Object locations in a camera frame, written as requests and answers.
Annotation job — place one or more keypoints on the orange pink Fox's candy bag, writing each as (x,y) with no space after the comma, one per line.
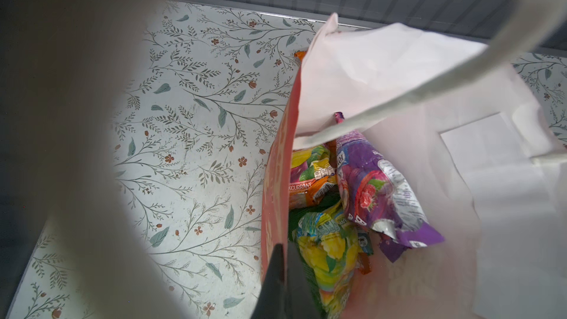
(312,176)

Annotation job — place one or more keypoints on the green Fox's candy bag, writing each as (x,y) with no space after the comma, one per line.
(332,249)

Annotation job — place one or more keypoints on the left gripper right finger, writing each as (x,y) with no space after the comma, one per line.
(299,302)

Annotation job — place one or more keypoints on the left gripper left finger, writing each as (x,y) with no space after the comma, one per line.
(271,301)

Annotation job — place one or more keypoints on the purple snack packet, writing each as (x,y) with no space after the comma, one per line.
(378,198)

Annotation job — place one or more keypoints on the red paper gift bag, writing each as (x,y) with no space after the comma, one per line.
(150,141)

